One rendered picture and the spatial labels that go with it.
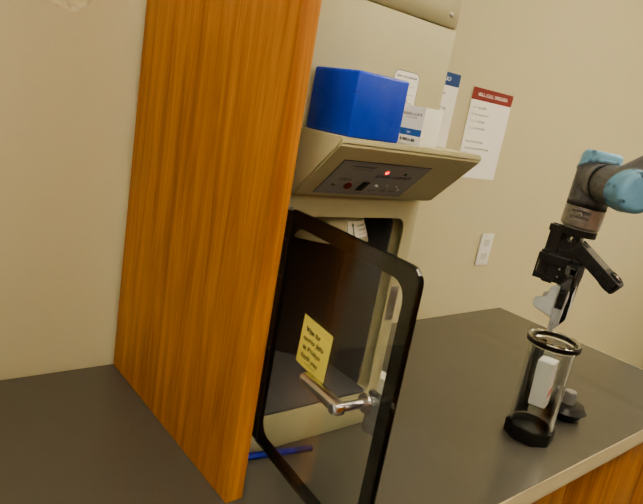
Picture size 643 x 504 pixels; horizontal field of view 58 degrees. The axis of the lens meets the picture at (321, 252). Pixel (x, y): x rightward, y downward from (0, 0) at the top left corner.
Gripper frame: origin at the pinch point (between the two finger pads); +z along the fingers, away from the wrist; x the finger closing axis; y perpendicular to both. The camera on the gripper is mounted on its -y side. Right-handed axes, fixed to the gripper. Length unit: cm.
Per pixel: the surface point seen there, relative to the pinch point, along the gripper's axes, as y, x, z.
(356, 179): 26, 47, -23
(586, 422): -9.6, -19.3, 25.2
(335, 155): 25, 56, -27
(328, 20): 35, 51, -45
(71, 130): 81, 61, -18
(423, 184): 22.4, 32.0, -23.5
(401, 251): 26.3, 25.4, -9.5
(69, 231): 80, 60, 1
